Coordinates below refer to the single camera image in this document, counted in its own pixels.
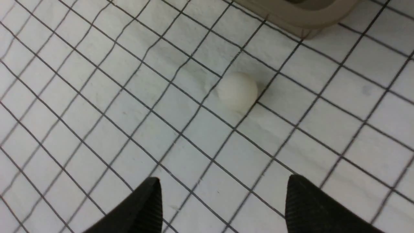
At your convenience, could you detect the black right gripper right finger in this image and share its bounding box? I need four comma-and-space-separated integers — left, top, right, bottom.
284, 174, 382, 233

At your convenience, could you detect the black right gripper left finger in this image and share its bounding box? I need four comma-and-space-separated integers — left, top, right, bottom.
85, 177, 163, 233

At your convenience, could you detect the white ping-pong ball cluster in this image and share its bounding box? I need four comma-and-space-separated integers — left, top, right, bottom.
216, 72, 258, 113

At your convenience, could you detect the white grid-pattern tablecloth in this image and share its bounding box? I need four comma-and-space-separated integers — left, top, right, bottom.
0, 0, 414, 233

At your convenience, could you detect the olive plastic bin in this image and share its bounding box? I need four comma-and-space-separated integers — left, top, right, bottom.
235, 0, 360, 39

